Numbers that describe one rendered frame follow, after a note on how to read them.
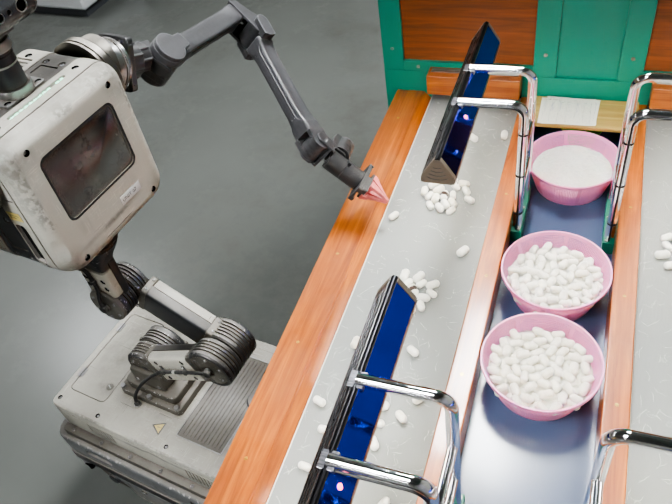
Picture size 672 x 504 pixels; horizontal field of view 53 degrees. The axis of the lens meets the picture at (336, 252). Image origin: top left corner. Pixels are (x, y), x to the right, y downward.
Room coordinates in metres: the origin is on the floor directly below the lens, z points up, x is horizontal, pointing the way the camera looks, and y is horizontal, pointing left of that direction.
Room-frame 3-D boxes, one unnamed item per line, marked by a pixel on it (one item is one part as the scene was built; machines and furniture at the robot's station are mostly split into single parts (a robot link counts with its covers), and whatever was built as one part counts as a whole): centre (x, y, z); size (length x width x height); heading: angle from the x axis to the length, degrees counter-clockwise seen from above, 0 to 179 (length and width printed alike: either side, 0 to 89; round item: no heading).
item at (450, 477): (0.54, -0.03, 0.90); 0.20 x 0.19 x 0.45; 153
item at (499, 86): (1.87, -0.55, 0.83); 0.30 x 0.06 x 0.07; 63
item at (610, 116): (1.67, -0.83, 0.77); 0.33 x 0.15 x 0.01; 63
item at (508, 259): (1.08, -0.53, 0.72); 0.27 x 0.27 x 0.10
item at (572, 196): (1.47, -0.73, 0.72); 0.27 x 0.27 x 0.10
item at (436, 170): (1.45, -0.40, 1.08); 0.62 x 0.08 x 0.07; 153
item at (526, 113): (1.41, -0.47, 0.90); 0.20 x 0.19 x 0.45; 153
